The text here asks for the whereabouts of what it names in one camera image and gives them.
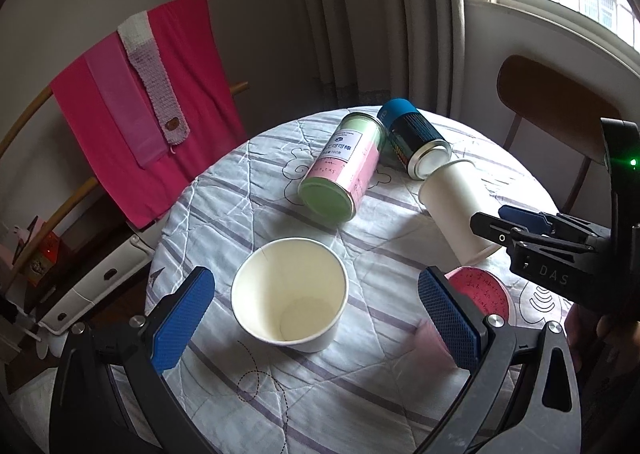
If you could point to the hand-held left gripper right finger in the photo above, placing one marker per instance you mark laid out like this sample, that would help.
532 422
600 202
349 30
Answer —
450 324

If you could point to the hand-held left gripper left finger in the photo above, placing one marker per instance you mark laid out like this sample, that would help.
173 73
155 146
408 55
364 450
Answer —
185 319

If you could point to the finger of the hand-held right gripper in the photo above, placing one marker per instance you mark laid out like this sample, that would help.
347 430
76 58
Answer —
522 218
492 229

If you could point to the tall white paper cup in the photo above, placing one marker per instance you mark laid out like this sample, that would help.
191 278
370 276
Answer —
452 204

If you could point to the wide white paper cup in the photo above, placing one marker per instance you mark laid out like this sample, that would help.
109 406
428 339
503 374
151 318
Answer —
290 294

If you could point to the person's right hand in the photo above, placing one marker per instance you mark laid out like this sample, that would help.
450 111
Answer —
587 334

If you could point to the white drawer unit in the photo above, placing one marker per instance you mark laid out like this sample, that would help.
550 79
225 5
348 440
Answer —
95 279

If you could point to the wooden chair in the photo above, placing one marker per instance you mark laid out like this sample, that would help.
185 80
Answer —
555 99

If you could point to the blue and black can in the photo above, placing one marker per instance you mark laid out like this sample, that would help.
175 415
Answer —
412 134

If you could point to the striped quilted tablecloth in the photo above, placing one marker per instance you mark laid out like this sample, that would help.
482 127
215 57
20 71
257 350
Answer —
350 399

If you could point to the red box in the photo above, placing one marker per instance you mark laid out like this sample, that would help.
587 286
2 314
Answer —
42 259

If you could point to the pink and green can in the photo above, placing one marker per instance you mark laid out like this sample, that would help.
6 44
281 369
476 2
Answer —
342 164

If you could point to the light pink cloth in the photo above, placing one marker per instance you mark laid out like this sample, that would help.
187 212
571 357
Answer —
125 109

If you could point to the magenta towel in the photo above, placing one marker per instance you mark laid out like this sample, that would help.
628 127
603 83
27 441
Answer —
200 99

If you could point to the grey curtain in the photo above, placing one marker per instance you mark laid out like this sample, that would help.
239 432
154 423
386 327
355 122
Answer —
380 19

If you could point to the wooden towel rack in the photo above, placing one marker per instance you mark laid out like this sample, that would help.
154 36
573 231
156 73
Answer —
22 121

